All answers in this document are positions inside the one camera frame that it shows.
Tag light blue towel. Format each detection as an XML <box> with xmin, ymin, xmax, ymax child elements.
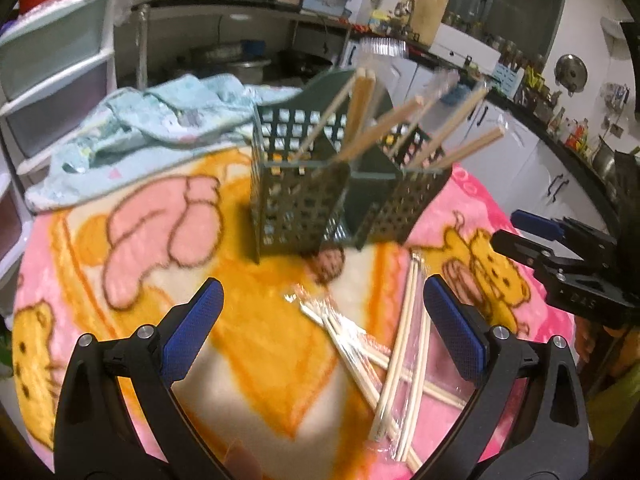
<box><xmin>25</xmin><ymin>74</ymin><xmax>306</xmax><ymax>211</ymax></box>

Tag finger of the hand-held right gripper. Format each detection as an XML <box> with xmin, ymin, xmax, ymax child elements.
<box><xmin>511</xmin><ymin>210</ymin><xmax>567</xmax><ymax>242</ymax></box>
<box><xmin>490</xmin><ymin>229</ymin><xmax>551</xmax><ymax>272</ymax></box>

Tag green perforated utensil holder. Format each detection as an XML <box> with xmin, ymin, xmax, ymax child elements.
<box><xmin>250</xmin><ymin>67</ymin><xmax>453</xmax><ymax>266</ymax></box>

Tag hanging kitchen utensils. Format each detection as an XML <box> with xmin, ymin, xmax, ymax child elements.
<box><xmin>600</xmin><ymin>85</ymin><xmax>631</xmax><ymax>136</ymax></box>

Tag drawer tower with cream drawer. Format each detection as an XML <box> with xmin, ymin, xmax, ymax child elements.
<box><xmin>0</xmin><ymin>170</ymin><xmax>33</xmax><ymax>281</ymax></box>

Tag row of condiment bottles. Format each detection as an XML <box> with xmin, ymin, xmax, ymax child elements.
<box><xmin>547</xmin><ymin>107</ymin><xmax>596</xmax><ymax>153</ymax></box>

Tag hanging metal pot lid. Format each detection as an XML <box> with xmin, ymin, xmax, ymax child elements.
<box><xmin>554</xmin><ymin>54</ymin><xmax>587</xmax><ymax>93</ymax></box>

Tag metal pots under shelf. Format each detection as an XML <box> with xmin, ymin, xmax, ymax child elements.
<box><xmin>190</xmin><ymin>42</ymin><xmax>333</xmax><ymax>80</ymax></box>

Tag pink cartoon printed blanket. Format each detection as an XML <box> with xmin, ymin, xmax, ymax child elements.
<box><xmin>10</xmin><ymin>140</ymin><xmax>576</xmax><ymax>480</ymax></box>

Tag blue and white knife block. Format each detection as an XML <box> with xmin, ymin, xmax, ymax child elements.
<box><xmin>492</xmin><ymin>57</ymin><xmax>523</xmax><ymax>93</ymax></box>

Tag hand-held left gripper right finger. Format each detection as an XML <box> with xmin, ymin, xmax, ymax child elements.
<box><xmin>424</xmin><ymin>275</ymin><xmax>591</xmax><ymax>480</ymax></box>

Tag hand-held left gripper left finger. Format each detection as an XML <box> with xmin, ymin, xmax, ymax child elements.
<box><xmin>53</xmin><ymin>277</ymin><xmax>237</xmax><ymax>480</ymax></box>

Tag pile of chopsticks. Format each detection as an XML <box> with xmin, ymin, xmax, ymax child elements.
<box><xmin>285</xmin><ymin>250</ymin><xmax>468</xmax><ymax>473</ymax></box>

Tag wooden cutting board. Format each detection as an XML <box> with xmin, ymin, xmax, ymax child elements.
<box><xmin>402</xmin><ymin>0</ymin><xmax>449</xmax><ymax>43</ymax></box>

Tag white kitchen cabinets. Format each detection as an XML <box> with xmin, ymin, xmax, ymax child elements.
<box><xmin>345</xmin><ymin>42</ymin><xmax>616</xmax><ymax>241</ymax></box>

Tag black countertop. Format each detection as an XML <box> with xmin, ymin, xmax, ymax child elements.
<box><xmin>350</xmin><ymin>25</ymin><xmax>631</xmax><ymax>221</ymax></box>

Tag white box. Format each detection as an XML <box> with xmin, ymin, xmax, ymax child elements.
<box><xmin>430</xmin><ymin>25</ymin><xmax>501</xmax><ymax>63</ymax></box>

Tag stainless steel stock pot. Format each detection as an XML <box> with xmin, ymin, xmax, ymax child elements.
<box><xmin>592</xmin><ymin>135</ymin><xmax>621</xmax><ymax>181</ymax></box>

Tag drawer tower with green drawer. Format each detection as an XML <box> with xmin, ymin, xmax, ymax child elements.
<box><xmin>0</xmin><ymin>0</ymin><xmax>128</xmax><ymax>176</ymax></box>

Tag person's left hand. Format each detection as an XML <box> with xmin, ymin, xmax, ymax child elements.
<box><xmin>225</xmin><ymin>440</ymin><xmax>262</xmax><ymax>480</ymax></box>

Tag stainless steel shelf table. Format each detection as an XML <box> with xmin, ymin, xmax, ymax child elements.
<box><xmin>112</xmin><ymin>0</ymin><xmax>361</xmax><ymax>91</ymax></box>

